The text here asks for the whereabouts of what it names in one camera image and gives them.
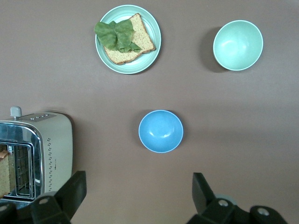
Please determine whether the beige chrome toaster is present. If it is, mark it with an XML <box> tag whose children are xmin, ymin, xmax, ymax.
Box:
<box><xmin>0</xmin><ymin>106</ymin><xmax>73</xmax><ymax>208</ymax></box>

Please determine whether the light green bowl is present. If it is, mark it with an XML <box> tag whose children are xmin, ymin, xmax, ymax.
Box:
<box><xmin>213</xmin><ymin>20</ymin><xmax>264</xmax><ymax>71</ymax></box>

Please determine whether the blue bowl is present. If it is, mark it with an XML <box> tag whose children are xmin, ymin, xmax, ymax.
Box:
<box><xmin>138</xmin><ymin>110</ymin><xmax>184</xmax><ymax>154</ymax></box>

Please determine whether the toast slice in toaster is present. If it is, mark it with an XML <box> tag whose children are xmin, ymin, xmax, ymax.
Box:
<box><xmin>0</xmin><ymin>150</ymin><xmax>11</xmax><ymax>199</ymax></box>

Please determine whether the light green plate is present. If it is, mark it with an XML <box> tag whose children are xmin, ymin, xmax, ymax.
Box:
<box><xmin>95</xmin><ymin>5</ymin><xmax>162</xmax><ymax>75</ymax></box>

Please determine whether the brown table cloth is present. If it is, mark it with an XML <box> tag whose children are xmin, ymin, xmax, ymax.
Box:
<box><xmin>0</xmin><ymin>0</ymin><xmax>299</xmax><ymax>224</ymax></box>

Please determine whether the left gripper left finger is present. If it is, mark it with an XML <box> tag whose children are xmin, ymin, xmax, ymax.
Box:
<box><xmin>0</xmin><ymin>170</ymin><xmax>87</xmax><ymax>224</ymax></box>

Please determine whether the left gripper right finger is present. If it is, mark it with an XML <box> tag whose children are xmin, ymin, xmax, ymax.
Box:
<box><xmin>186</xmin><ymin>172</ymin><xmax>289</xmax><ymax>224</ymax></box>

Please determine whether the green lettuce leaf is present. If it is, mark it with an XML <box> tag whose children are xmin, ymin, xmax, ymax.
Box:
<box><xmin>93</xmin><ymin>19</ymin><xmax>142</xmax><ymax>52</ymax></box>

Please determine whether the brown bread slice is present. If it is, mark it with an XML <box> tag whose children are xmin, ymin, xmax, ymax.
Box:
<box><xmin>103</xmin><ymin>13</ymin><xmax>157</xmax><ymax>65</ymax></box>

